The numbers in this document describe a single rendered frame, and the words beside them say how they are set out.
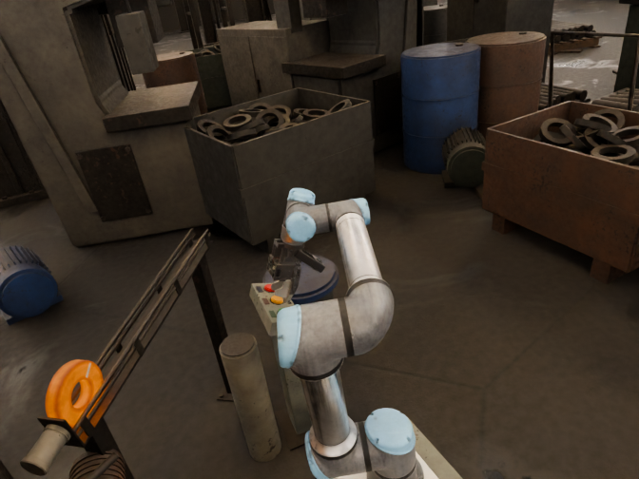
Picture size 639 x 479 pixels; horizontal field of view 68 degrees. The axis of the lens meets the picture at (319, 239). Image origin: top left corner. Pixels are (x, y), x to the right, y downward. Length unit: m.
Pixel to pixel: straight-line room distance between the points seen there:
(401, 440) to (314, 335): 0.43
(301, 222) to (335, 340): 0.40
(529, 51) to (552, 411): 2.68
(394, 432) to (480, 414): 0.81
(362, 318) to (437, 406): 1.14
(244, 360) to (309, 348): 0.65
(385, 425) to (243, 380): 0.54
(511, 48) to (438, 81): 0.59
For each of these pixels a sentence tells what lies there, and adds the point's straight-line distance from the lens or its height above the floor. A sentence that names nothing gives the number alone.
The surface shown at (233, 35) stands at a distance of 4.95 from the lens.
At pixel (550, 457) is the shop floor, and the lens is 1.93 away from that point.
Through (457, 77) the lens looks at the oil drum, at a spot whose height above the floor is 0.73.
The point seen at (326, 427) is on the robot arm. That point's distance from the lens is 1.13.
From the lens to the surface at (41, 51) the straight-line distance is 3.30.
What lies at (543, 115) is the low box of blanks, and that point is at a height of 0.59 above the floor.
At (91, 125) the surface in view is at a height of 0.83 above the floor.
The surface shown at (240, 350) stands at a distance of 1.54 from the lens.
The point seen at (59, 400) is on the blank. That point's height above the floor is 0.75.
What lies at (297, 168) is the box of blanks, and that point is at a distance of 2.89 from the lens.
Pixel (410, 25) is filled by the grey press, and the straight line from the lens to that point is 4.42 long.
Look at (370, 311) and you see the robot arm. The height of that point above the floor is 0.95.
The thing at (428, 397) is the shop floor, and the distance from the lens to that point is 2.03.
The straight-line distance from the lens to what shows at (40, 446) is 1.28.
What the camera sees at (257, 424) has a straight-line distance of 1.75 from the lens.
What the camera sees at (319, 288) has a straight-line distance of 1.88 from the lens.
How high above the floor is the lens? 1.53
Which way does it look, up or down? 30 degrees down
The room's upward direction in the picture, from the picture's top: 8 degrees counter-clockwise
